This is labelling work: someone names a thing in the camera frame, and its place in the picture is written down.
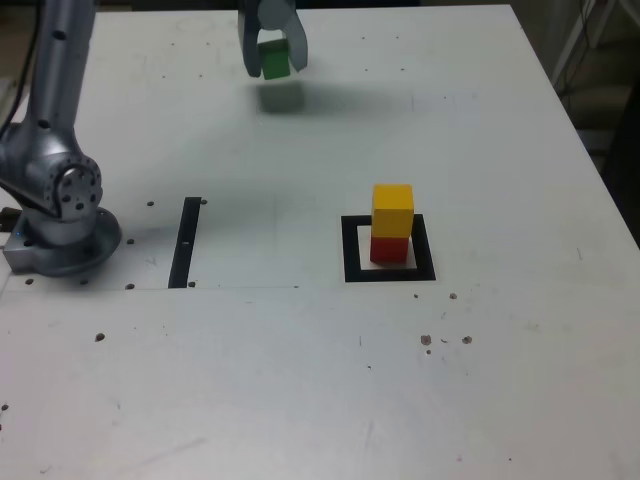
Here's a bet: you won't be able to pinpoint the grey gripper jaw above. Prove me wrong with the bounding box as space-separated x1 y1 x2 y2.
258 0 310 75

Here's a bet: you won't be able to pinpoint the red cube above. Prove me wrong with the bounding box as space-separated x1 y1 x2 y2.
369 234 412 265

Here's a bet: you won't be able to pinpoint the white metal frame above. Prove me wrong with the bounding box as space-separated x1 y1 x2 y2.
551 0 617 86

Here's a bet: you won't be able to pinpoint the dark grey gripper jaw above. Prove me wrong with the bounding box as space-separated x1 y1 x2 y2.
237 0 265 80

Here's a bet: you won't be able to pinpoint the green cube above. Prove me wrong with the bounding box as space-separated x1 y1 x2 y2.
257 38 293 81

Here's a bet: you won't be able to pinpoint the black tape square outline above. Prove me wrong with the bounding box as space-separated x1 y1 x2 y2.
340 213 437 284

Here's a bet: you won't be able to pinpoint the yellow cube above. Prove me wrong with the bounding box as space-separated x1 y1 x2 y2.
371 183 415 239

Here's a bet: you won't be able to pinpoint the black tape strip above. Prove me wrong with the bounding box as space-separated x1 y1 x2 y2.
167 196 202 290

